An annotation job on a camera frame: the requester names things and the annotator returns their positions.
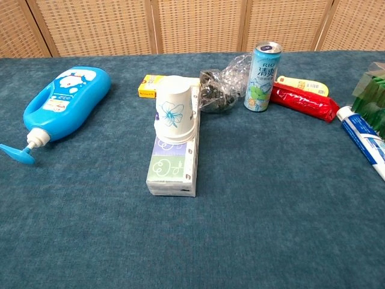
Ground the yellow cardboard box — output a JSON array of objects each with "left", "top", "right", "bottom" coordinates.
[{"left": 137, "top": 74, "right": 201, "bottom": 99}]

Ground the white paper cup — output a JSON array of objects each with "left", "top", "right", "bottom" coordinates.
[
  {"left": 153, "top": 75, "right": 195, "bottom": 139},
  {"left": 156, "top": 129, "right": 196, "bottom": 141},
  {"left": 157, "top": 131, "right": 196, "bottom": 145}
]

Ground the clear box of green sachets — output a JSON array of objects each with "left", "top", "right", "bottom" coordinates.
[{"left": 350, "top": 61, "right": 385, "bottom": 141}]

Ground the light blue drink can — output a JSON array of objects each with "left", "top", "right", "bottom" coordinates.
[{"left": 243, "top": 41, "right": 283, "bottom": 113}]

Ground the bamboo folding screen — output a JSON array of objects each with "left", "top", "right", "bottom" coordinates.
[{"left": 0, "top": 0, "right": 385, "bottom": 58}]

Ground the long tissue pack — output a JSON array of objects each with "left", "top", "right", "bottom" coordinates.
[{"left": 146, "top": 85, "right": 202, "bottom": 198}]

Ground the white blue toothpaste tube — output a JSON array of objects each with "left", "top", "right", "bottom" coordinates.
[{"left": 336, "top": 105, "right": 385, "bottom": 182}]

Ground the blue table cloth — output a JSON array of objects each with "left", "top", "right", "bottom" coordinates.
[{"left": 0, "top": 49, "right": 385, "bottom": 289}]

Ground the red foil packet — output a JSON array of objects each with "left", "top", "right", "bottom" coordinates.
[{"left": 269, "top": 82, "right": 340, "bottom": 123}]

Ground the blue pump bottle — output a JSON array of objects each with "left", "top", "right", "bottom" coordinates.
[{"left": 0, "top": 66, "right": 112, "bottom": 166}]

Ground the clear bag of black pieces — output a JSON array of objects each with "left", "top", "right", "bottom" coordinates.
[{"left": 199, "top": 52, "right": 253, "bottom": 114}]

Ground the yellow green packet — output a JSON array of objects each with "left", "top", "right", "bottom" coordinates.
[{"left": 276, "top": 75, "right": 330, "bottom": 98}]

